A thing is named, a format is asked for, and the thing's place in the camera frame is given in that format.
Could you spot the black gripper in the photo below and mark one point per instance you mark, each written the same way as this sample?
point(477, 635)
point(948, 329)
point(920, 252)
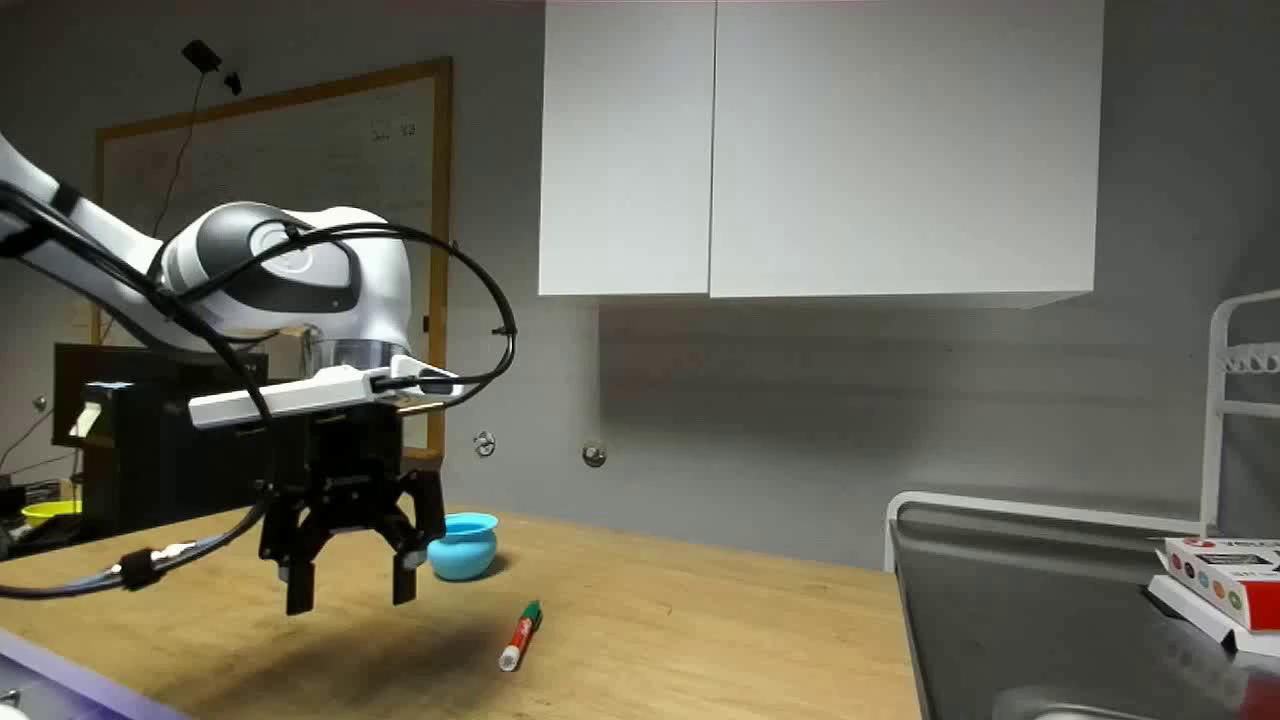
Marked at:
point(341, 474)

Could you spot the red green white marker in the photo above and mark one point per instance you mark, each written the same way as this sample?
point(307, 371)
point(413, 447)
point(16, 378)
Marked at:
point(521, 638)

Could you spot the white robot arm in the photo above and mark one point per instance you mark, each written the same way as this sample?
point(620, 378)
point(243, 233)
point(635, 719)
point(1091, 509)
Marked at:
point(308, 313)

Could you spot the blue cup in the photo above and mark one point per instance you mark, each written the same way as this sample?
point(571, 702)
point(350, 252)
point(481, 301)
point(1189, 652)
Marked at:
point(467, 547)

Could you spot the black equipment box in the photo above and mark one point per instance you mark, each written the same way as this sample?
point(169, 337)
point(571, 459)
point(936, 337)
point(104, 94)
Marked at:
point(145, 462)

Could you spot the yellow object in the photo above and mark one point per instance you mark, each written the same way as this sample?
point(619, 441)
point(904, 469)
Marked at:
point(48, 509)

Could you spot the purple edged tray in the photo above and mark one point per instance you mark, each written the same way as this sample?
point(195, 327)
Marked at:
point(45, 685)

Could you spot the wood framed whiteboard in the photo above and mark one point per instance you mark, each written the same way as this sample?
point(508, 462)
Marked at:
point(375, 141)

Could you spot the stainless steel sink counter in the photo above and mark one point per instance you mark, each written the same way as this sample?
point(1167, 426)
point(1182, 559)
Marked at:
point(1042, 613)

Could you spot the red white box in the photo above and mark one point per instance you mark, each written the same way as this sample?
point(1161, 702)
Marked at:
point(1223, 587)

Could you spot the round wall knob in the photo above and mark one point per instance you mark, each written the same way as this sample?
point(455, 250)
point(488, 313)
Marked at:
point(594, 453)
point(486, 447)

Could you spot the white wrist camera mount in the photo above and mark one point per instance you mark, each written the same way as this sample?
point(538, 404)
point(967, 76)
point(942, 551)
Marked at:
point(326, 390)

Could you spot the white wall cabinet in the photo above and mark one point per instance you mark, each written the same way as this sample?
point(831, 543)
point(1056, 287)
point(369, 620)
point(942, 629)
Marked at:
point(822, 149)

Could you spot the white wire dish rack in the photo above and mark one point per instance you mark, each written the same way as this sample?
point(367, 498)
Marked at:
point(1229, 361)

